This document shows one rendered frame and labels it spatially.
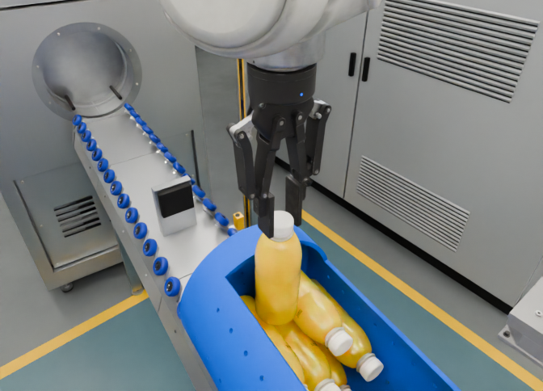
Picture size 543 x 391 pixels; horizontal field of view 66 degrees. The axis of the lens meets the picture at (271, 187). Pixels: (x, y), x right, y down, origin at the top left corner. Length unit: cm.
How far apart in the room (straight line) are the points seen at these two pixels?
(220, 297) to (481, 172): 156
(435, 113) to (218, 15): 187
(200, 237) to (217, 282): 50
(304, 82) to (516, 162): 157
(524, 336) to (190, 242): 78
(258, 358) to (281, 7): 48
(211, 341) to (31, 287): 196
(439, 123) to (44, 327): 207
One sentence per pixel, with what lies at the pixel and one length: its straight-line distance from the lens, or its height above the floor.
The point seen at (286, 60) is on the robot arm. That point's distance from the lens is 42.
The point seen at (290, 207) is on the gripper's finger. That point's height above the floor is 135.
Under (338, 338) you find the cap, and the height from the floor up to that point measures 113.
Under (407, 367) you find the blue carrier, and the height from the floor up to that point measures 108.
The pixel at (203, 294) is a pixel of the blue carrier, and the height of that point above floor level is 118.
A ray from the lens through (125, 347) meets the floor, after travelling 214.
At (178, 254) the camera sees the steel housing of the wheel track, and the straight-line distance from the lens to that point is 113.
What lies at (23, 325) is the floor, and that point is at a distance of 241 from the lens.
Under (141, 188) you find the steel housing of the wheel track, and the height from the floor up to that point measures 93.
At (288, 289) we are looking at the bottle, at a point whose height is 122.
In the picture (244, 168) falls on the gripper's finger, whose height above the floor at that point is 144.
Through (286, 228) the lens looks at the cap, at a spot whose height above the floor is 133.
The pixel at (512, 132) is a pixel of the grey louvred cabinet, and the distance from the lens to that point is 192.
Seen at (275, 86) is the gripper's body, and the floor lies 154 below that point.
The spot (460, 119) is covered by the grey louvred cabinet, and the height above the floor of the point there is 88.
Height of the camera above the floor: 171
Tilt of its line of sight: 36 degrees down
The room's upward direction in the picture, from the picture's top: straight up
